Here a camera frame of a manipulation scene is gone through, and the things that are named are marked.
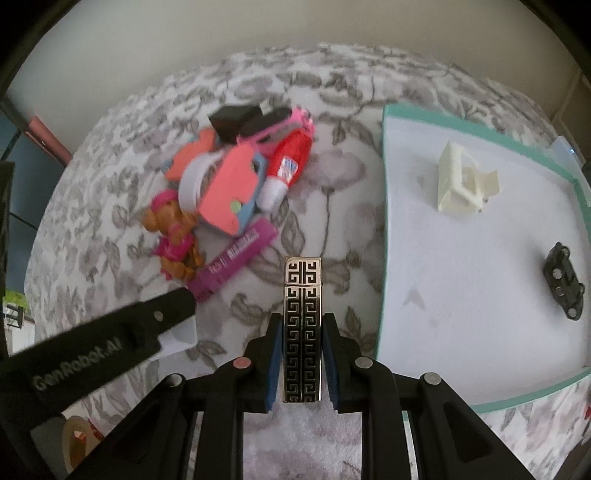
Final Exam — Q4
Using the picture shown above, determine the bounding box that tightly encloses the floral blanket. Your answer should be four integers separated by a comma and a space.
23, 41, 591, 480

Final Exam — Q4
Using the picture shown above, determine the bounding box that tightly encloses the brown tape roll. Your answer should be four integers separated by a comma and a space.
62, 415, 105, 476

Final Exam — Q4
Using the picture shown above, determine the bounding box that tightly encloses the small white plastic piece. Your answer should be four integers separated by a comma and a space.
159, 318, 197, 358

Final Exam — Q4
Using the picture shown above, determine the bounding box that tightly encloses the red glue tube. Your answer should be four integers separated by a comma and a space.
257, 129, 315, 213

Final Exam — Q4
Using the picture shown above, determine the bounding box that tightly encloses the translucent plastic box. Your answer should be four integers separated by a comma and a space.
549, 136, 583, 181

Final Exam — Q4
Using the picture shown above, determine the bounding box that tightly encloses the pink and blue toy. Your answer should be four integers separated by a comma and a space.
198, 145, 269, 238

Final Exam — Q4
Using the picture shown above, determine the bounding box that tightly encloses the white tape roll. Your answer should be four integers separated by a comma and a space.
178, 152, 225, 215

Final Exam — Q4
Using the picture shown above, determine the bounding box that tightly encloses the small coral plastic toy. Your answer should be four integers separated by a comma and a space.
164, 129, 218, 183

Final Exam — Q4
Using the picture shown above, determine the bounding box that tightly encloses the pink wrist watch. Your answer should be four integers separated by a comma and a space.
238, 106, 315, 149

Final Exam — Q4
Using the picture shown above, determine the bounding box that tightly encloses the white plastic part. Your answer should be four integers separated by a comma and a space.
436, 142, 502, 215

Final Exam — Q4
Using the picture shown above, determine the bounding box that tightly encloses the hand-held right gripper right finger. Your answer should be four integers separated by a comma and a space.
322, 313, 539, 480

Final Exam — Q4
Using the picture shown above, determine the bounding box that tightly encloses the black gold patterned lighter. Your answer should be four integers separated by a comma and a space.
283, 256, 324, 403

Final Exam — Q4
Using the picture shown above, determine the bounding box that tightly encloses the teal rimmed white tray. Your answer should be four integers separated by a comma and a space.
373, 104, 591, 414

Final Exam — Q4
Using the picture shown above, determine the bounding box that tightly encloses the pink door frame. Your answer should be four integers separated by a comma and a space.
28, 115, 73, 168

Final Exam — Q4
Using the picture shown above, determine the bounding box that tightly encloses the black metal hinge part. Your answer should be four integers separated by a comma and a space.
544, 242, 587, 321

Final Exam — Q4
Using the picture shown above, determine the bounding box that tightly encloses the brown dog figurine pink outfit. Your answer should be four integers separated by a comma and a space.
141, 189, 204, 281

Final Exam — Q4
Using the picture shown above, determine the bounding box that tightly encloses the purple tube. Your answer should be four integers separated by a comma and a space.
187, 217, 280, 303

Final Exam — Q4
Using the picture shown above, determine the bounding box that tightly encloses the black charger plug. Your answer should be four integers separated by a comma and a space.
209, 105, 262, 144

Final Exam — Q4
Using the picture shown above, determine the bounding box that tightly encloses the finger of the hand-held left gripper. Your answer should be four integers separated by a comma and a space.
133, 288, 197, 361

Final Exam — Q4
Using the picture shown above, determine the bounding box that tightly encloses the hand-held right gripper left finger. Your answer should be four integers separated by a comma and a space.
65, 314, 283, 480

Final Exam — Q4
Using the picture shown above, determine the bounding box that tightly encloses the dark glass door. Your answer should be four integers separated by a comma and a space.
0, 102, 70, 222

